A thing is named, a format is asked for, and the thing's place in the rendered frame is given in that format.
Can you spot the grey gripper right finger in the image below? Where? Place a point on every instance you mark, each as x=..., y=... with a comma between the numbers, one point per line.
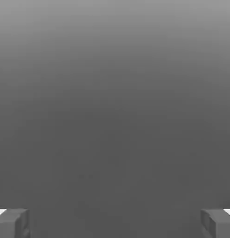
x=222, y=226

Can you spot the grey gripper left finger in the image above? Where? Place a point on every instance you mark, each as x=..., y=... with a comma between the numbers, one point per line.
x=8, y=225

